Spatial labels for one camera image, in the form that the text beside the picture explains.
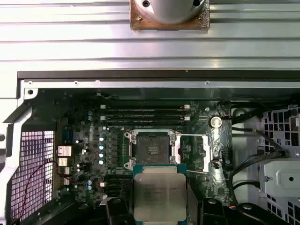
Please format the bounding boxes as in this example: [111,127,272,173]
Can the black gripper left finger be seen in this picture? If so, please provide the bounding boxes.
[25,197,135,225]

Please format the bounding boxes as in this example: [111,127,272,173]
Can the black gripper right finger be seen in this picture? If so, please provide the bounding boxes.
[187,185,292,225]

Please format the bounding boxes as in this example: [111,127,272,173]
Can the silver green CPU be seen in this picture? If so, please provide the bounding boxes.
[132,163,188,223]

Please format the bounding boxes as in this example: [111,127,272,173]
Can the metal socket cover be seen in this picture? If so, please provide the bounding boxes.
[173,133,210,174]

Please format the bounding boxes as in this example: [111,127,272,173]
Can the black expansion slot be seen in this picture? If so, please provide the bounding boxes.
[105,175,134,184]
[105,184,134,196]

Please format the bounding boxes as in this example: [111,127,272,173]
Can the CPU socket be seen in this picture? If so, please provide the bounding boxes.
[123,130,181,170]

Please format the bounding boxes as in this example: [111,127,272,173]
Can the black RAM slot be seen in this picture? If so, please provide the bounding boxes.
[100,120,191,126]
[100,114,191,120]
[100,104,191,110]
[100,109,191,115]

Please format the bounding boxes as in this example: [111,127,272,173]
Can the green motherboard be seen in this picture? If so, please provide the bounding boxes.
[23,89,233,225]

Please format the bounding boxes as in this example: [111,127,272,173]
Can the metal drive cage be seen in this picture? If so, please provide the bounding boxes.
[257,103,300,225]

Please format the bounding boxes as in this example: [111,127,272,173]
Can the silver coin battery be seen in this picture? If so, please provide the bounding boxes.
[208,116,223,128]

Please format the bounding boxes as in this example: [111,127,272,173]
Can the blue port connector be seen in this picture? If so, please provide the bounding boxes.
[62,130,77,143]

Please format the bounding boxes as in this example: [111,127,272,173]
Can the black PC case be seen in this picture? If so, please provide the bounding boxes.
[0,70,300,225]

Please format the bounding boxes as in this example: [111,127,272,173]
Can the black wire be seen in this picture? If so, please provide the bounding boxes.
[228,150,285,206]

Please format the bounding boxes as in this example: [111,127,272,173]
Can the brown square base plate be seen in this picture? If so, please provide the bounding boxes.
[130,0,211,31]

